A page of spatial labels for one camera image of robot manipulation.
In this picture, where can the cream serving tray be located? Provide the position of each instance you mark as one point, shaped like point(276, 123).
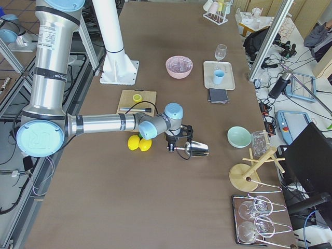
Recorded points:
point(228, 82)

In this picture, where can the steel cylindrical muddler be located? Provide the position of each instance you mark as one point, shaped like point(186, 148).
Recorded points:
point(129, 109)

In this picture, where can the half lemon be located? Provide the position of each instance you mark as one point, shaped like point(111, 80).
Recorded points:
point(137, 98)

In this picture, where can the steel ice scoop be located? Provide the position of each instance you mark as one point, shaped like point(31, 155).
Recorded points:
point(194, 149)

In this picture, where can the wire glass rack tray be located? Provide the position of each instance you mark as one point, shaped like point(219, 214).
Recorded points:
point(253, 225)

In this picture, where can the black water bottle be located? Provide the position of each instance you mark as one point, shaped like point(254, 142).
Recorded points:
point(280, 85)

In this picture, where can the yellow lemon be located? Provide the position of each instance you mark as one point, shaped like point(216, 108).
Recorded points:
point(145, 145)
point(133, 142)

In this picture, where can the white cup rack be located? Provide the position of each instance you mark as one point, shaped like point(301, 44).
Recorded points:
point(217, 11)

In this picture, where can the white camera post base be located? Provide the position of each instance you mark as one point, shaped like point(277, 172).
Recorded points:
point(117, 68)

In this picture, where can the light blue cup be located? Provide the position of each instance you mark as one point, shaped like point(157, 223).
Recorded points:
point(218, 77)

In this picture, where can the clear wine glass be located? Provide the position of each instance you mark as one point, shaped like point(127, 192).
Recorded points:
point(220, 54)

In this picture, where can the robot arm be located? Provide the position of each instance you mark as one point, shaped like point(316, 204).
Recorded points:
point(50, 118)

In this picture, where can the grey folded cloth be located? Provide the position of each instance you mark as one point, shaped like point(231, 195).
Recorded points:
point(216, 96)

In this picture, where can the black bag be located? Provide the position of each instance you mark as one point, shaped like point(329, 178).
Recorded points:
point(253, 43)

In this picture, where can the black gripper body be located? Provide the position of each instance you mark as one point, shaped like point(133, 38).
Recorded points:
point(170, 139)

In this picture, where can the mint green bowl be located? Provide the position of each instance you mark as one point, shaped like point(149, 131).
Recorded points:
point(238, 137)

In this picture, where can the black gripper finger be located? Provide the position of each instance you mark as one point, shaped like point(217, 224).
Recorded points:
point(171, 146)

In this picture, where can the blue teach pendant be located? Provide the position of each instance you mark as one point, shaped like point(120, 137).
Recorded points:
point(296, 90)

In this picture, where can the wooden glass stand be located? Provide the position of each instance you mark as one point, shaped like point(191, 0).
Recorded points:
point(244, 177)

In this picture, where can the pink bowl of ice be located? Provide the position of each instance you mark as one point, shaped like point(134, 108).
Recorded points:
point(179, 67)

